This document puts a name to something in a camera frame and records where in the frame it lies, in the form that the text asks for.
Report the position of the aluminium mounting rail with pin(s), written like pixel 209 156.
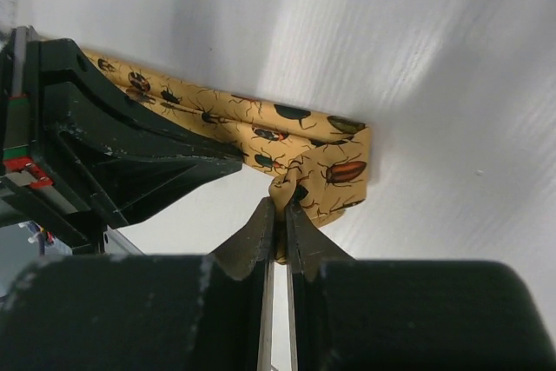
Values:
pixel 115 243

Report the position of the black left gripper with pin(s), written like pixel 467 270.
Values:
pixel 72 141

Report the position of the yellow beetle print tie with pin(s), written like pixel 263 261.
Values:
pixel 317 159

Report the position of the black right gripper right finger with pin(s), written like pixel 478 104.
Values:
pixel 348 314

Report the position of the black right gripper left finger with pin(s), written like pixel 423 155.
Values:
pixel 147 312

